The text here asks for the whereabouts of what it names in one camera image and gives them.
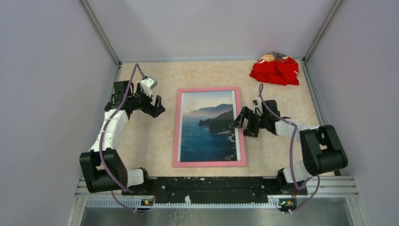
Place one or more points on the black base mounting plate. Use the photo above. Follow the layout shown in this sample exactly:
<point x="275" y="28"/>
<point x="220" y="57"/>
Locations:
<point x="213" y="190"/>

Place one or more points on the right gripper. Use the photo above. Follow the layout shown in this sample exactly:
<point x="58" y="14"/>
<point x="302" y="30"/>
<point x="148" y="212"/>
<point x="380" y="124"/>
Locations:
<point x="238" y="122"/>

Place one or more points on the aluminium rail with cable duct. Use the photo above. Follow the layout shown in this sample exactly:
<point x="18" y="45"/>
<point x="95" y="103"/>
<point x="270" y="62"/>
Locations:
<point x="330" y="201"/>

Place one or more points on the red crumpled cloth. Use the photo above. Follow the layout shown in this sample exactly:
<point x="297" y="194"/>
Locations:
<point x="276" y="68"/>

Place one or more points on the landscape photo print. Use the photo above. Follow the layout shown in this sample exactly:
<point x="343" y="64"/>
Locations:
<point x="209" y="128"/>

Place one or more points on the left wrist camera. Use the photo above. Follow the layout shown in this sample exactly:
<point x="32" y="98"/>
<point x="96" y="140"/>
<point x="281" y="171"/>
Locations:
<point x="147" y="85"/>

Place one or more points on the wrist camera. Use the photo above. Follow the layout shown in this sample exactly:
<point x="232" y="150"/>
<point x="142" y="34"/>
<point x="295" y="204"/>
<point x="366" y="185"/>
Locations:
<point x="258" y="106"/>
<point x="147" y="85"/>

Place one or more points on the pink wooden picture frame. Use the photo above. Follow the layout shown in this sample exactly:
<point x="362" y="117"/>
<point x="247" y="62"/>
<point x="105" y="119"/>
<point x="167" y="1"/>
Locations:
<point x="176" y="140"/>

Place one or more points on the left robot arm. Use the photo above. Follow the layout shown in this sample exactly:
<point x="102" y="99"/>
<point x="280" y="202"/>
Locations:
<point x="102" y="167"/>

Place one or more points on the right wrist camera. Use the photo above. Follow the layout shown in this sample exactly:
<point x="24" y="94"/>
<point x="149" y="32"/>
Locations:
<point x="258" y="106"/>

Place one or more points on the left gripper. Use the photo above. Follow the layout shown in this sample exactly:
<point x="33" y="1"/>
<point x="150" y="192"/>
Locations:
<point x="154" y="110"/>

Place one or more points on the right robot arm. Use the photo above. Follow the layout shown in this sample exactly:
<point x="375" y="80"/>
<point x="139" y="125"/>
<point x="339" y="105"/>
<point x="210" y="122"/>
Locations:
<point x="314" y="150"/>

